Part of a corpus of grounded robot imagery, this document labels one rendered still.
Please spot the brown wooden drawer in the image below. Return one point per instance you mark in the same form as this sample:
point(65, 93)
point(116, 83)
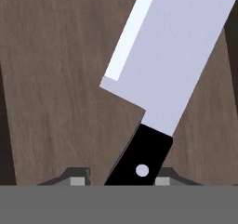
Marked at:
point(59, 88)

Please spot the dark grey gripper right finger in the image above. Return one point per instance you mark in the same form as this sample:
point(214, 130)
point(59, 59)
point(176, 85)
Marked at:
point(169, 177)

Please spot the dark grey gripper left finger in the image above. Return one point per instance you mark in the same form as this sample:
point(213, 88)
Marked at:
point(77, 178)

